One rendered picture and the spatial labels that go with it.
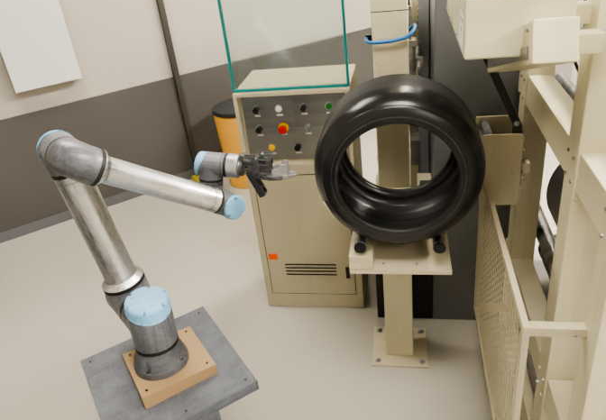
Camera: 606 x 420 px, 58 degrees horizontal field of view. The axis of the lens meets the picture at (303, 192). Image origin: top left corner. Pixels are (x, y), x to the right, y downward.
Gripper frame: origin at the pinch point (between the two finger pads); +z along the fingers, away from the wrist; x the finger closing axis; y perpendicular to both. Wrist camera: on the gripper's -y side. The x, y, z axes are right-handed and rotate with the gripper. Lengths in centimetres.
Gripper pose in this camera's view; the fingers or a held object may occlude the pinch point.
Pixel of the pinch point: (293, 176)
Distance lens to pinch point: 200.5
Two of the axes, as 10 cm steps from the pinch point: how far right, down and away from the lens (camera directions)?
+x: 1.6, -4.8, 8.6
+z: 9.9, 0.9, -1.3
